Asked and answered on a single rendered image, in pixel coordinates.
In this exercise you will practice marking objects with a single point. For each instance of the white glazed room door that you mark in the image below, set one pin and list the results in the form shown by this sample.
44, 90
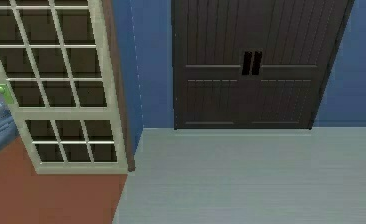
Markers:
62, 113

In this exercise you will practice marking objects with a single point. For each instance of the green door knob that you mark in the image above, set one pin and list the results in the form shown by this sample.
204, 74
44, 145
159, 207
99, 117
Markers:
2, 89

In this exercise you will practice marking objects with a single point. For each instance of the dark brown double door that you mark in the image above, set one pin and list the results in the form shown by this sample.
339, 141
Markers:
224, 96

